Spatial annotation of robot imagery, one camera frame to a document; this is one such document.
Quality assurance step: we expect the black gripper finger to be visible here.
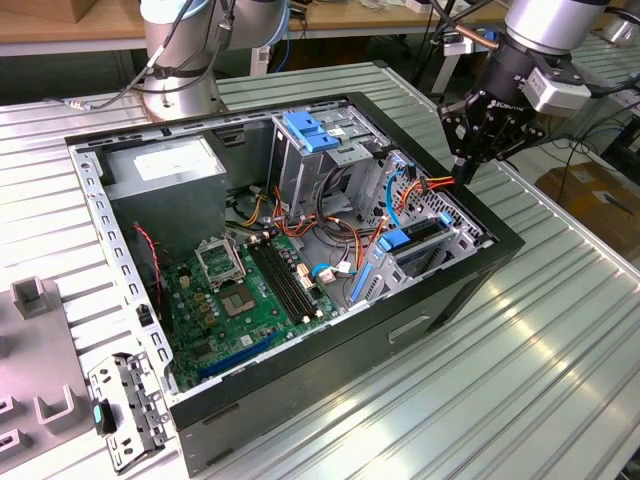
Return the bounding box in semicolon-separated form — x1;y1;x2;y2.
439;91;484;184
464;122;546;186

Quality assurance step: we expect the blue wire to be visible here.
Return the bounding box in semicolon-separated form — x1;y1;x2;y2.
384;154;411;229

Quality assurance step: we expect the hard disk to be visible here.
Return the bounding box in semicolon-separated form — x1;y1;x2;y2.
349;210;455;306

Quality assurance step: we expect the grey metal disk bay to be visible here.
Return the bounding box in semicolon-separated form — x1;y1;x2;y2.
344;149;496;309

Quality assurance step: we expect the black stand pole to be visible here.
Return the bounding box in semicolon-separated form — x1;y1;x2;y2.
413;0;459;99

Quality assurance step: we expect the large brown cardboard box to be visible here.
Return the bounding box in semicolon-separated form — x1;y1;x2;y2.
534;162;640;256

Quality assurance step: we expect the metal slat side table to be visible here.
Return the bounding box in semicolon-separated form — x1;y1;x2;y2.
564;32;640;146

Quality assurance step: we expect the white power strip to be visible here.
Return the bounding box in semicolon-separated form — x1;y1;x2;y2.
404;0;471;15

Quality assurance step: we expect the wooden desk with white legs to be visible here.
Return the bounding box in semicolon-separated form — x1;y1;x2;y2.
0;0;594;96

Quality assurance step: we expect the blue plastic drive latch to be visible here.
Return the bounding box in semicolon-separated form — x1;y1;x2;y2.
282;112;341;154

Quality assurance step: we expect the grey optical drive cage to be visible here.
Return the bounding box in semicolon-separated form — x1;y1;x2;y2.
267;104;391;221

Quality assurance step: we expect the black RAM slot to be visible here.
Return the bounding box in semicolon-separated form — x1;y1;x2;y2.
260;233;324;319
249;238;311;324

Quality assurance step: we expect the metal socket cover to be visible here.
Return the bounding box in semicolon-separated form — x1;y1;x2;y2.
193;234;247;292

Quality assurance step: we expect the black open PC case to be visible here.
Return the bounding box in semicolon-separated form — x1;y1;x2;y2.
63;91;526;479

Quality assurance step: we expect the green motherboard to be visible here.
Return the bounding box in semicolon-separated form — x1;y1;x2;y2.
162;232;341;394

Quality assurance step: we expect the CPU socket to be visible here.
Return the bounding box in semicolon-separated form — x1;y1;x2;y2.
217;283;259;319

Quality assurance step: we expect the grey power supply unit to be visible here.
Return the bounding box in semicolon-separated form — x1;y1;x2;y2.
102;134;229;256

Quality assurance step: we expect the blue expansion slot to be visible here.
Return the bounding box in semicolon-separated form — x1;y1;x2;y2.
197;329;281;381

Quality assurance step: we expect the brown cardboard box on desk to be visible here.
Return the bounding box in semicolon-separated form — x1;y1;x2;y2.
67;0;99;24

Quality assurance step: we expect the black clip with teal tab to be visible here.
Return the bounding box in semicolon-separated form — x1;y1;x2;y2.
91;397;119;436

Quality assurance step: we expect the grey parts rack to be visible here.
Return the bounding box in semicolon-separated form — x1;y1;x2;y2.
0;277;99;476

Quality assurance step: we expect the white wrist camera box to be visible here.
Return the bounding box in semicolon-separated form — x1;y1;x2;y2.
519;66;594;119

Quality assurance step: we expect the black wire bundle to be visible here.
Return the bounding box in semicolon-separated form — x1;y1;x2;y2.
317;164;364;241

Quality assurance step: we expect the white plug with wires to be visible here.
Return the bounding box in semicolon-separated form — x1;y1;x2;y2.
310;262;354;286

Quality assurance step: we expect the yellow orange wire bundle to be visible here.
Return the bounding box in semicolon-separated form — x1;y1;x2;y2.
242;187;269;226

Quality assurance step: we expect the red twisted fan wire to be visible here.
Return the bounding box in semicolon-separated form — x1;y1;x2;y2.
132;224;165;314

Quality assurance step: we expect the grey cable with metal connector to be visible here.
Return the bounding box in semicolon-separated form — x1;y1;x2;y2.
43;74;146;112

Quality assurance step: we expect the metal card retention bracket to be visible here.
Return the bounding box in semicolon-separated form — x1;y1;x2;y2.
87;349;171;476

